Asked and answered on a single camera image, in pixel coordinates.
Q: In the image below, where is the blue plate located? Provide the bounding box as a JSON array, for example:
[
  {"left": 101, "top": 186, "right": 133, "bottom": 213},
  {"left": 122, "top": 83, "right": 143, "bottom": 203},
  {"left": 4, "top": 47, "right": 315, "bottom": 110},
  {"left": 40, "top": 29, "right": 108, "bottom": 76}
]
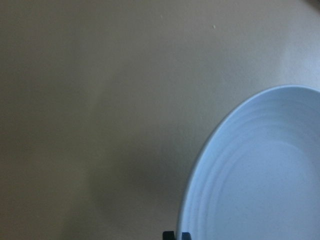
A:
[{"left": 176, "top": 85, "right": 320, "bottom": 240}]

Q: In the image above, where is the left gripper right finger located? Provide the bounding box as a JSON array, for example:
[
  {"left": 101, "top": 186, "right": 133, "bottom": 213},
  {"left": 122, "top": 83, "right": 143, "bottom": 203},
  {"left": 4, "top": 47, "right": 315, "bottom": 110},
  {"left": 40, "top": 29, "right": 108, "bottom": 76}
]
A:
[{"left": 181, "top": 232, "right": 192, "bottom": 240}]

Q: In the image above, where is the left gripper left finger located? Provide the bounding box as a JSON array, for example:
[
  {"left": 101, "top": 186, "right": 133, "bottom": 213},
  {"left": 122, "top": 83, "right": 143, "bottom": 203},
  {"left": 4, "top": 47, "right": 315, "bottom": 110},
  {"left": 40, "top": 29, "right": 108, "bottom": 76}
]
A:
[{"left": 162, "top": 231, "right": 175, "bottom": 240}]

